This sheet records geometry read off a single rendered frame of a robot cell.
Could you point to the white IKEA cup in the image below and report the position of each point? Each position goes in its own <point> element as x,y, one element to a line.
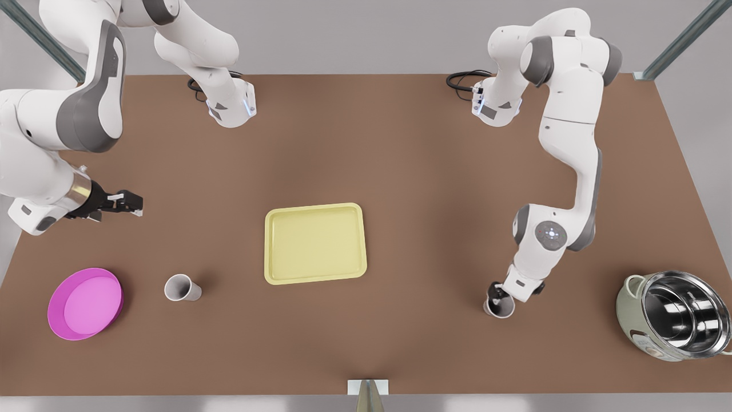
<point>182,288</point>
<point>501,310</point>

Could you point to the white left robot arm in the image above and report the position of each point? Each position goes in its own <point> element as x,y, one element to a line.
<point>572,114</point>

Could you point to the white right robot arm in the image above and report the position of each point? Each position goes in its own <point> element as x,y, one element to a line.
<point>91,109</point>

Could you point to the yellow rectangular tray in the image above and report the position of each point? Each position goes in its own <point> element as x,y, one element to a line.
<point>314,243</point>

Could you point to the pink round bowl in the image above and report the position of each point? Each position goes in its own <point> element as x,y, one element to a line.
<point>86,306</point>

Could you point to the pale green steel pot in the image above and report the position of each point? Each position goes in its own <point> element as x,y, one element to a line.
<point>677,317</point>

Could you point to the silver frame post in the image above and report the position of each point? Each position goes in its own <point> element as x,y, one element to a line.
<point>369,395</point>
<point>46,40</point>
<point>680,43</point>

